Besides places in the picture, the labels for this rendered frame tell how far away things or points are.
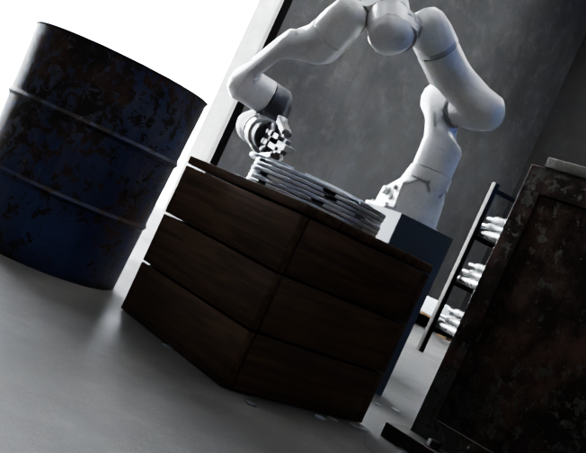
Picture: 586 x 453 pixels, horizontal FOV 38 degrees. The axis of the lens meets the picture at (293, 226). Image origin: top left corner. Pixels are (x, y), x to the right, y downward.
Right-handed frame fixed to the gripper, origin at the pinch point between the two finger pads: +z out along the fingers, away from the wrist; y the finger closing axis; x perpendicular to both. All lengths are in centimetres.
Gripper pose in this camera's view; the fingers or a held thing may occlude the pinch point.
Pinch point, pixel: (285, 147)
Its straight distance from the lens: 202.1
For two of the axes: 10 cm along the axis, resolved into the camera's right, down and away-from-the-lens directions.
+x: 8.5, 3.9, 3.6
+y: 4.6, -8.8, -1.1
